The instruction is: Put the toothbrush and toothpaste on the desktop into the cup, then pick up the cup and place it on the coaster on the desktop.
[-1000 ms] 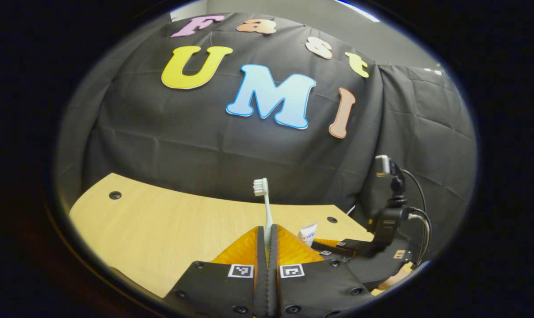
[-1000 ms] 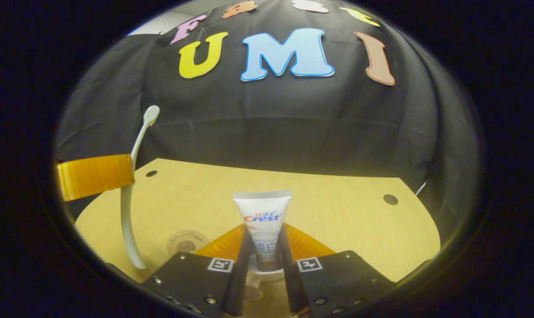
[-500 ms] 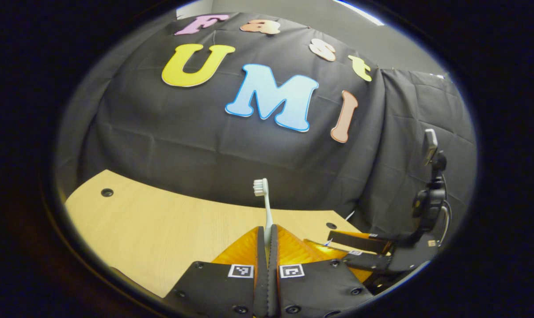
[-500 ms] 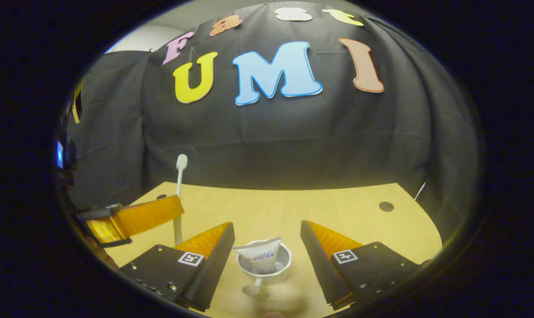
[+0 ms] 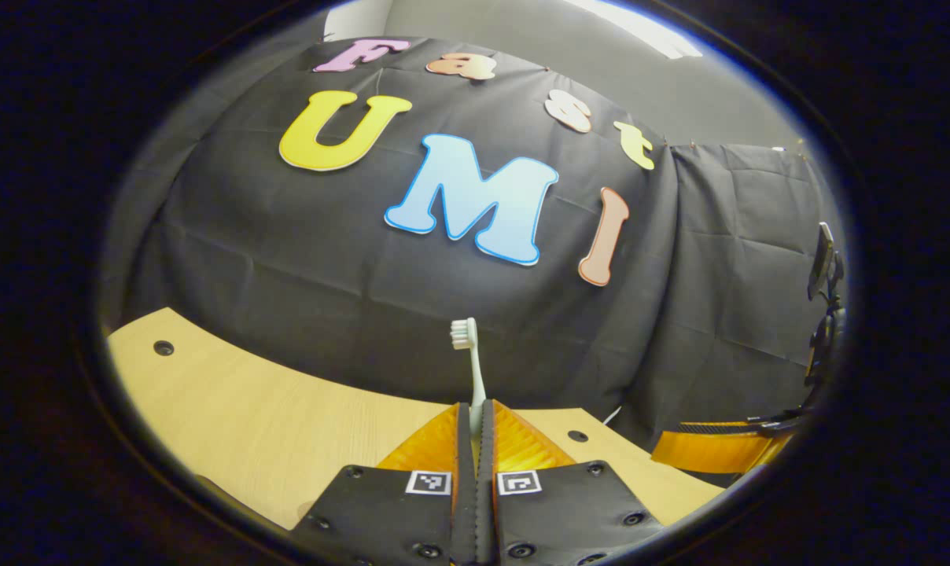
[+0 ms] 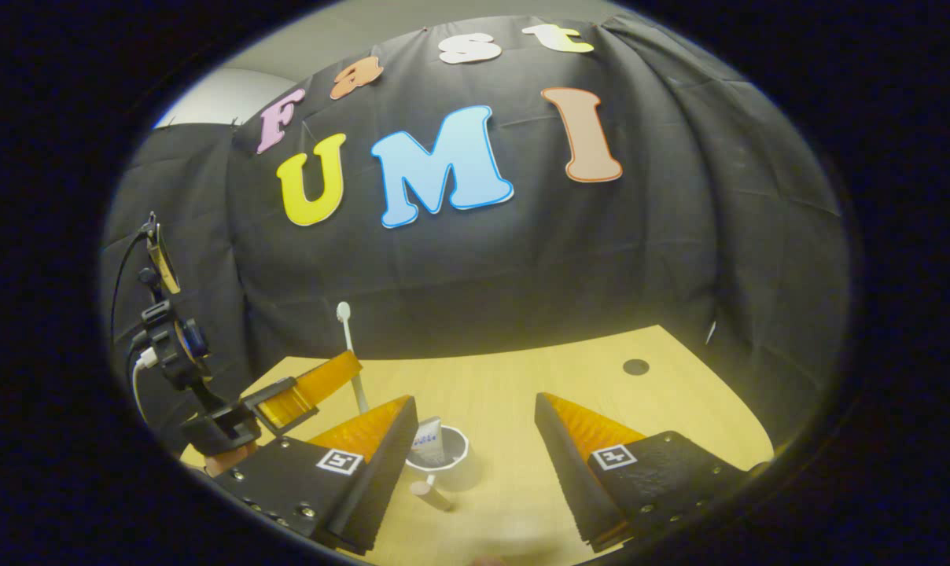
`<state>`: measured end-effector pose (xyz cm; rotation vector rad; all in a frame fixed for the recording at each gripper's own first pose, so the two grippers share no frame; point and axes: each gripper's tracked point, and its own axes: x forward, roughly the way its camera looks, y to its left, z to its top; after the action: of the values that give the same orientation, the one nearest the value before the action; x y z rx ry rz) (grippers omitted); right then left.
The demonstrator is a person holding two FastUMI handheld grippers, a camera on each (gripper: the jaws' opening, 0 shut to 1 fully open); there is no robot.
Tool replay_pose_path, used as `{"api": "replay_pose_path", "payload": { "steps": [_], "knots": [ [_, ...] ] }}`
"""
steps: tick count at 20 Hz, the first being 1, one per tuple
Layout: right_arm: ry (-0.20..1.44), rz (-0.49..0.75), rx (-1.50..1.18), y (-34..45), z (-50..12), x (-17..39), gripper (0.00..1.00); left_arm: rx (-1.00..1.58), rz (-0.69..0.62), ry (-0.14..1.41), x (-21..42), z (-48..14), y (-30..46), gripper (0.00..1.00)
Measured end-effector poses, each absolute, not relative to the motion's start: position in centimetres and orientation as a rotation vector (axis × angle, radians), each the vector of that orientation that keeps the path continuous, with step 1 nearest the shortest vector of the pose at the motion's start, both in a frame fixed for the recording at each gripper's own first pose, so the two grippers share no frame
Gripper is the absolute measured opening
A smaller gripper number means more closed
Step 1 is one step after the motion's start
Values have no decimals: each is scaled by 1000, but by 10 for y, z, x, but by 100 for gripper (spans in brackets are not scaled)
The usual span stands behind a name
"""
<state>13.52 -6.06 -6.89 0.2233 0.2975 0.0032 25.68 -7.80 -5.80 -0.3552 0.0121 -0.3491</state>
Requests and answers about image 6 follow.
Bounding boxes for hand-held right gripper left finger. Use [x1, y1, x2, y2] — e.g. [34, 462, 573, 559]
[212, 395, 420, 555]

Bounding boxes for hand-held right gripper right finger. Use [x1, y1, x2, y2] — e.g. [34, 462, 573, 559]
[534, 391, 759, 553]

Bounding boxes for white toothpaste tube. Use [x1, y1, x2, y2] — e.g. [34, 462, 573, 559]
[412, 417, 444, 466]

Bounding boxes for white toothbrush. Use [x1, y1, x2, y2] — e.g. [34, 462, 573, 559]
[336, 302, 370, 416]

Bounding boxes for white cup with wooden handle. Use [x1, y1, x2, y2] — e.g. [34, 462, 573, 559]
[404, 424, 470, 512]

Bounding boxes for wooden desktop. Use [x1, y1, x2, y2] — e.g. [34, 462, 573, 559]
[180, 325, 775, 566]

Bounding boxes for black backdrop cloth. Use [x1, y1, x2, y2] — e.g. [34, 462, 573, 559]
[101, 12, 849, 453]

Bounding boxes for white cable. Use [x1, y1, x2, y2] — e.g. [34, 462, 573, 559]
[131, 348, 160, 425]

